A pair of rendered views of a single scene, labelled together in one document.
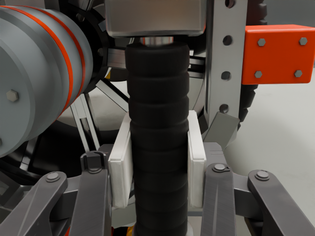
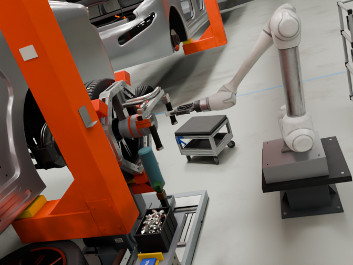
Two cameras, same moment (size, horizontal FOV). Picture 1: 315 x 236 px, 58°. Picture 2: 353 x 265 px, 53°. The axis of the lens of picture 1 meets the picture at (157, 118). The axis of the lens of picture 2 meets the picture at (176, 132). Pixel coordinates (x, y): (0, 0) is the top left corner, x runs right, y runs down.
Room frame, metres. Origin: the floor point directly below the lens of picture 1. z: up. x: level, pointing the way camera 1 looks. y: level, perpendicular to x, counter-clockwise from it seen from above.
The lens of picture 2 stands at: (-0.52, 2.03, 1.52)
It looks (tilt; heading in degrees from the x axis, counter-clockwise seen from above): 21 degrees down; 289
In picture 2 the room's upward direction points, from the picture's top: 19 degrees counter-clockwise
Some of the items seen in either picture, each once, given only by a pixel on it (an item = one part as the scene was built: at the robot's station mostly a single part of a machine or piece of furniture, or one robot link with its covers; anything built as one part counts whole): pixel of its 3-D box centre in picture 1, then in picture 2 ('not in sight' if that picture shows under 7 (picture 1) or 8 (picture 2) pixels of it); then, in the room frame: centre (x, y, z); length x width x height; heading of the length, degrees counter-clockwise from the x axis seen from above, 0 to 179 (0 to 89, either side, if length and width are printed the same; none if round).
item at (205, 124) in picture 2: not in sight; (204, 139); (0.24, -0.94, 0.17); 0.43 x 0.36 x 0.34; 158
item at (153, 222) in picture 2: not in sight; (156, 228); (0.18, 0.73, 0.51); 0.20 x 0.14 x 0.13; 87
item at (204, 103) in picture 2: not in sight; (205, 104); (-0.07, 0.01, 0.83); 0.09 x 0.06 x 0.09; 87
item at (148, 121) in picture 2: not in sight; (144, 121); (0.21, 0.34, 0.93); 0.09 x 0.05 x 0.05; 177
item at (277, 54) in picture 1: (270, 53); not in sight; (0.39, -0.16, 0.85); 0.09 x 0.08 x 0.07; 87
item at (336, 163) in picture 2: not in sight; (304, 179); (-0.55, -0.04, 0.15); 0.50 x 0.50 x 0.30; 88
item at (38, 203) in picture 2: not in sight; (28, 206); (0.90, 0.65, 0.71); 0.14 x 0.14 x 0.05; 87
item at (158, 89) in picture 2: not in sight; (141, 90); (0.28, 0.06, 1.03); 0.19 x 0.18 x 0.11; 177
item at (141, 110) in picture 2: not in sight; (129, 102); (0.29, 0.26, 1.03); 0.19 x 0.18 x 0.11; 177
